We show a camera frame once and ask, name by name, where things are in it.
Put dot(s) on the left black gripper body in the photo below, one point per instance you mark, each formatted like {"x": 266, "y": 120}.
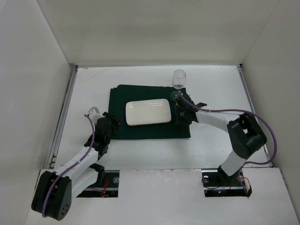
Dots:
{"x": 112, "y": 119}

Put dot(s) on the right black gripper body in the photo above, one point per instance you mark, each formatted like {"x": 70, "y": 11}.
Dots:
{"x": 181, "y": 112}

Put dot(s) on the white rectangular plate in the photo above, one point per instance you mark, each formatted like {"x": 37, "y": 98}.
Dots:
{"x": 148, "y": 112}

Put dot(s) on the dark green cloth napkin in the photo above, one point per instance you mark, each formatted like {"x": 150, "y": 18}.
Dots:
{"x": 123, "y": 94}

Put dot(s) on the clear wine glass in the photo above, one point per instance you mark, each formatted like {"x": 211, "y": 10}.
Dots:
{"x": 178, "y": 82}

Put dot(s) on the gold knife black handle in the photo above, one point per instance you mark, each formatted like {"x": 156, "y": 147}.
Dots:
{"x": 178, "y": 127}

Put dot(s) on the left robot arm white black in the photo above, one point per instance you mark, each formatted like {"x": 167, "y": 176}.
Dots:
{"x": 82, "y": 176}

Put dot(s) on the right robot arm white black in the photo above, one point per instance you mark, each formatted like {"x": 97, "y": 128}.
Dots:
{"x": 246, "y": 136}

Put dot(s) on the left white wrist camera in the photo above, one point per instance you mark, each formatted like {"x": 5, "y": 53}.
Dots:
{"x": 94, "y": 114}

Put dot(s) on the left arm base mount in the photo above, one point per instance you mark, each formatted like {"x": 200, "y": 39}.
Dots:
{"x": 106, "y": 185}

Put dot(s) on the left aluminium table rail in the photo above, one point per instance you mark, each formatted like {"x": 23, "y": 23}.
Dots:
{"x": 50, "y": 163}

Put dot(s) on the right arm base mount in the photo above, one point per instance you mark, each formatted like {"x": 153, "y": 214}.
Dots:
{"x": 217, "y": 183}

